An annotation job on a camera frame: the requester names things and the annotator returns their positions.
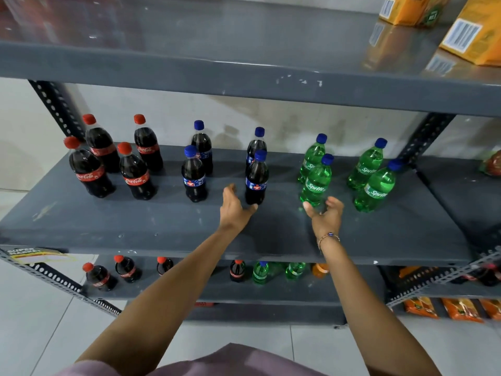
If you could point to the person's left hand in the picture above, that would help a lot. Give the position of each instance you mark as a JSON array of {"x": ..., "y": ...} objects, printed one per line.
[{"x": 231, "y": 213}]

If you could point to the person's right hand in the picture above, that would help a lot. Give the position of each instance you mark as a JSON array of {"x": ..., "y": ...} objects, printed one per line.
[{"x": 328, "y": 222}]

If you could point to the person's right thumb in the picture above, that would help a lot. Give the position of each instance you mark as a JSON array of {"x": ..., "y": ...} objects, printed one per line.
[{"x": 310, "y": 210}]

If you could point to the person's left thumb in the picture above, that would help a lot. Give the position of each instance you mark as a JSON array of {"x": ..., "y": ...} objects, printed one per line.
[{"x": 250, "y": 209}]

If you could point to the person's left forearm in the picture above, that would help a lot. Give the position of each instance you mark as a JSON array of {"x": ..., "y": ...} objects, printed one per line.
[{"x": 172, "y": 289}]

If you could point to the person's right forearm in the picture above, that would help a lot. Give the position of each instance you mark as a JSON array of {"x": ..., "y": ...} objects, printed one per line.
[{"x": 368, "y": 309}]

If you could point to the green soda bottle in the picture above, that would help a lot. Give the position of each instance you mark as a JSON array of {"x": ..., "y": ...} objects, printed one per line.
[
  {"x": 260, "y": 273},
  {"x": 316, "y": 184},
  {"x": 294, "y": 270},
  {"x": 375, "y": 190},
  {"x": 310, "y": 158},
  {"x": 364, "y": 168}
]

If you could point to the blue cap cola bottle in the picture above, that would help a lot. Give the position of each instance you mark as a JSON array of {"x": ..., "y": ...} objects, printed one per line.
[
  {"x": 194, "y": 180},
  {"x": 256, "y": 180},
  {"x": 255, "y": 144},
  {"x": 203, "y": 146}
]

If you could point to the orange soda bottle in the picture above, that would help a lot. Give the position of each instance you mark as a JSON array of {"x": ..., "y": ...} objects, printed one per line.
[{"x": 320, "y": 271}]

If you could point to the red cap cola bottle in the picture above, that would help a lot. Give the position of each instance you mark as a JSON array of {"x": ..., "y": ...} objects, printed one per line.
[
  {"x": 127, "y": 269},
  {"x": 101, "y": 144},
  {"x": 165, "y": 265},
  {"x": 135, "y": 176},
  {"x": 90, "y": 174},
  {"x": 100, "y": 278},
  {"x": 237, "y": 271},
  {"x": 148, "y": 146}
]

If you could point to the orange snack packet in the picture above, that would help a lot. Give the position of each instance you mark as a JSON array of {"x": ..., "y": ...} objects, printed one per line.
[
  {"x": 492, "y": 308},
  {"x": 462, "y": 309},
  {"x": 420, "y": 307}
]

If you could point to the grey side shelf rack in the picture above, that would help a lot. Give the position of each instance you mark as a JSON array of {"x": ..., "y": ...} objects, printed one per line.
[{"x": 458, "y": 191}]

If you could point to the person's pink clothing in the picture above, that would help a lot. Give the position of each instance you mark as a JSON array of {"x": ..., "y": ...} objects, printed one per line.
[{"x": 219, "y": 362}]

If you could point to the grey metal shelf rack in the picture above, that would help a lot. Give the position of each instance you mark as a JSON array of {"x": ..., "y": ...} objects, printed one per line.
[{"x": 156, "y": 62}]

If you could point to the red orange packet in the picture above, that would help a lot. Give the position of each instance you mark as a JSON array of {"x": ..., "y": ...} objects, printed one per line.
[{"x": 493, "y": 163}]

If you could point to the dark cola bottle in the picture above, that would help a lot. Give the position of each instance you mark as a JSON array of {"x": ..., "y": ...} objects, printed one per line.
[{"x": 488, "y": 274}]

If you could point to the yellow shelf label sticker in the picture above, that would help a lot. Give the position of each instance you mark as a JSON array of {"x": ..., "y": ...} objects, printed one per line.
[{"x": 35, "y": 255}]

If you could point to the orange juice carton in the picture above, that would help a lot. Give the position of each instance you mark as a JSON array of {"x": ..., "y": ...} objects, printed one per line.
[
  {"x": 479, "y": 35},
  {"x": 407, "y": 9}
]

